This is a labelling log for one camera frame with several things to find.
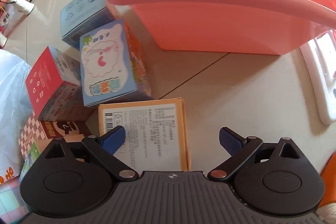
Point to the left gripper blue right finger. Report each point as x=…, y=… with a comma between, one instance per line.
x=231, y=141

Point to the white foam tray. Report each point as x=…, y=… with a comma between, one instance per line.
x=319, y=56

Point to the light blue cardboard box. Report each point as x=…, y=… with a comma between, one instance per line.
x=82, y=16

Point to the blue cartoon picture box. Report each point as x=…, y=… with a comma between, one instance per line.
x=111, y=66

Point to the white plastic shopping bag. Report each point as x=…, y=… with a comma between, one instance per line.
x=15, y=111

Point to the orange cardboard box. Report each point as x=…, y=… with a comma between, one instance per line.
x=155, y=133

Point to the checkered brown snack box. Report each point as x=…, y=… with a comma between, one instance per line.
x=40, y=130

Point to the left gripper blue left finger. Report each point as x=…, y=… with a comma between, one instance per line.
x=113, y=140

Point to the red cardboard box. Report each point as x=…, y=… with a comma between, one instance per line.
x=54, y=88

